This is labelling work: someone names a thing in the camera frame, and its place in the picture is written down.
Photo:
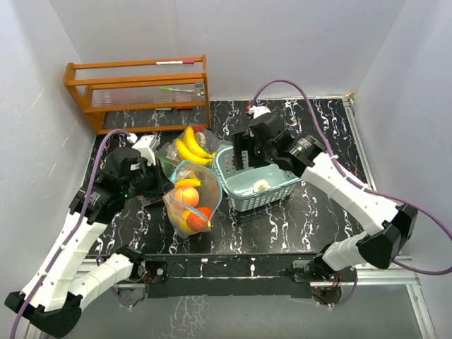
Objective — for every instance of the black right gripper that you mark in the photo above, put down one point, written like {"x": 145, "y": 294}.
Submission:
{"x": 245, "y": 142}

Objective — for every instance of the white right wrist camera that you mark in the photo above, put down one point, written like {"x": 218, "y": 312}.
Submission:
{"x": 254, "y": 111}

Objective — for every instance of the orange peach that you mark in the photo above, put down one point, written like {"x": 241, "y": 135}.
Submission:
{"x": 188, "y": 195}

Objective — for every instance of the pink white marker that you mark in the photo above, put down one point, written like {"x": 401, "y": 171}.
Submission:
{"x": 175, "y": 62}

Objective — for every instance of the clear zip bag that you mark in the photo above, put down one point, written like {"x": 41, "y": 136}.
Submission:
{"x": 204, "y": 136}
{"x": 210, "y": 196}

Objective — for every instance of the teal plastic basket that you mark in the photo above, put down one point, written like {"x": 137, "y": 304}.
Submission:
{"x": 237, "y": 184}

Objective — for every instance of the yellow bananas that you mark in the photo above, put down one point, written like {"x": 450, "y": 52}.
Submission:
{"x": 189, "y": 149}

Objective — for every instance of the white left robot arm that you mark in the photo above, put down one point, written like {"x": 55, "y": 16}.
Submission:
{"x": 54, "y": 300}

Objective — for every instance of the white mushroom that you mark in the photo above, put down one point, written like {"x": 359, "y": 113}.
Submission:
{"x": 261, "y": 185}

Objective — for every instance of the wooden rack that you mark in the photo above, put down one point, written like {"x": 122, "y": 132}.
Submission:
{"x": 99, "y": 89}

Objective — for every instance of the black metal base rail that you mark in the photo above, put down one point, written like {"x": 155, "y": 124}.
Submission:
{"x": 238, "y": 275}

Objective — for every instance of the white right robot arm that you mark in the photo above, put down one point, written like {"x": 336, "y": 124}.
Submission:
{"x": 386, "y": 225}

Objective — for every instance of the green white marker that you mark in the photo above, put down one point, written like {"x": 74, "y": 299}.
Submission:
{"x": 181, "y": 90}

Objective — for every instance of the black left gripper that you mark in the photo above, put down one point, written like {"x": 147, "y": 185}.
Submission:
{"x": 162, "y": 185}

